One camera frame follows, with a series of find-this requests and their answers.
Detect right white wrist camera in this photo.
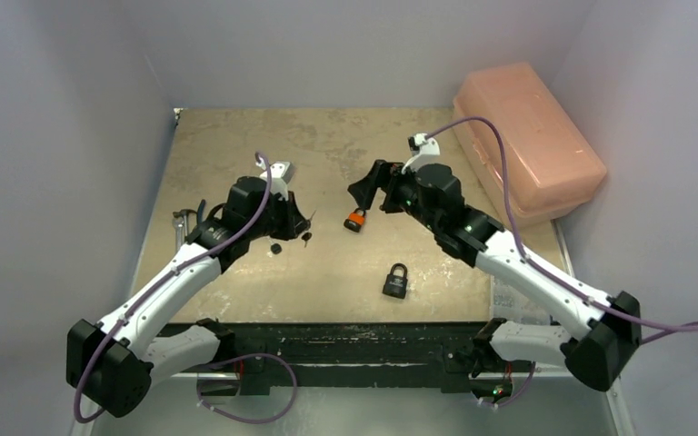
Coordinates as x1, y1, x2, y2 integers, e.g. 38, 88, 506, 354
402, 133, 441, 173

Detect black head key pair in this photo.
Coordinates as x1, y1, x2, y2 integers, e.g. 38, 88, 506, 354
301, 210, 316, 247

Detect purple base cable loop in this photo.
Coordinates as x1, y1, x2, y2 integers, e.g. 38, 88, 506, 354
195, 352, 300, 423

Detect steel wrench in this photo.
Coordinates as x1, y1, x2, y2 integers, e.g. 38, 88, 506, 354
172, 215, 186, 252

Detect clear screw organizer box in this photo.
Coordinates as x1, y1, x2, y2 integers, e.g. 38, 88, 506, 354
490, 276, 550, 325

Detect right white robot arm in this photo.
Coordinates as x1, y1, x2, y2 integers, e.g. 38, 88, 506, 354
347, 160, 642, 391

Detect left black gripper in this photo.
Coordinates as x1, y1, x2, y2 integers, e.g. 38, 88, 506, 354
246, 189, 309, 241

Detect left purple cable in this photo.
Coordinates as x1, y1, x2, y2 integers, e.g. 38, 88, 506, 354
73, 151, 274, 425

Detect small hammer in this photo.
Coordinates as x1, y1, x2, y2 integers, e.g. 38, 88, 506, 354
172, 208, 197, 233

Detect orange black padlock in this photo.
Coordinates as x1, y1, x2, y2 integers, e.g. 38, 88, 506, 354
344, 208, 366, 233

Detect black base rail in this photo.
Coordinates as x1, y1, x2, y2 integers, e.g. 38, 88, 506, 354
189, 319, 531, 395

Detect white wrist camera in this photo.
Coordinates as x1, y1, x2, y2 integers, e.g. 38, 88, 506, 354
402, 133, 441, 173
256, 159, 295, 202

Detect blue handled pliers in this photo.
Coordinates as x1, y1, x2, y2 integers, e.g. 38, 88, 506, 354
195, 199, 206, 224

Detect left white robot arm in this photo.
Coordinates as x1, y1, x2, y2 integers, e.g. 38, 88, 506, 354
65, 172, 310, 424

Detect pink plastic storage box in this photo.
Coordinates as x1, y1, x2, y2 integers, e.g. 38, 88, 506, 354
453, 63, 607, 227

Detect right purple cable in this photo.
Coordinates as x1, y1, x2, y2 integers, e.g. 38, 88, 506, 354
424, 115, 698, 338

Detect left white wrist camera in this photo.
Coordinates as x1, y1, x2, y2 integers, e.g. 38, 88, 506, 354
256, 159, 295, 202

